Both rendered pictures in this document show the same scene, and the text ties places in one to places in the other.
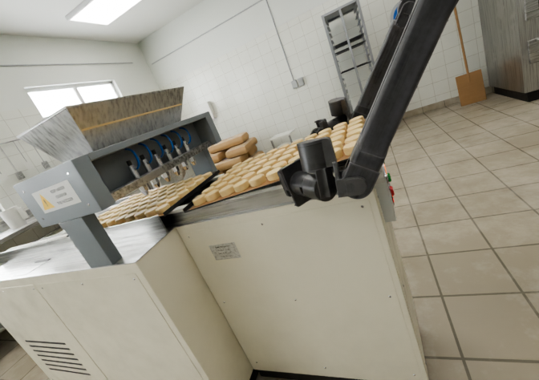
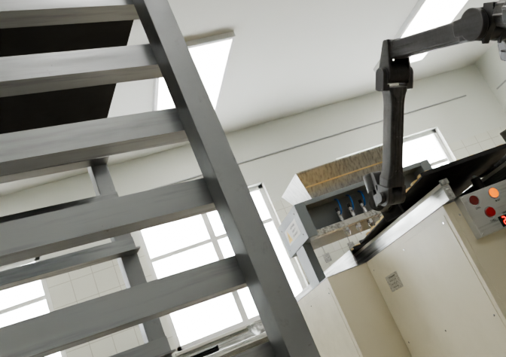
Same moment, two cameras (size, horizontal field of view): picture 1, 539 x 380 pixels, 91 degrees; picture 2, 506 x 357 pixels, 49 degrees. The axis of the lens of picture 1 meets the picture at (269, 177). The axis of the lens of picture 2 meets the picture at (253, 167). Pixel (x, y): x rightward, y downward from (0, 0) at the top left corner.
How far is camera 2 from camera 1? 162 cm
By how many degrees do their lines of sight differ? 57
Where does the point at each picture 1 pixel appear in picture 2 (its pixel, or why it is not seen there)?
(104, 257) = (315, 276)
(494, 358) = not seen: outside the picture
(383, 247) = (469, 260)
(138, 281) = (330, 295)
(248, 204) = (394, 233)
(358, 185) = (379, 196)
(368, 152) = (382, 177)
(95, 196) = (305, 227)
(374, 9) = not seen: outside the picture
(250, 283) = (416, 315)
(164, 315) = (347, 327)
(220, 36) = not seen: outside the picture
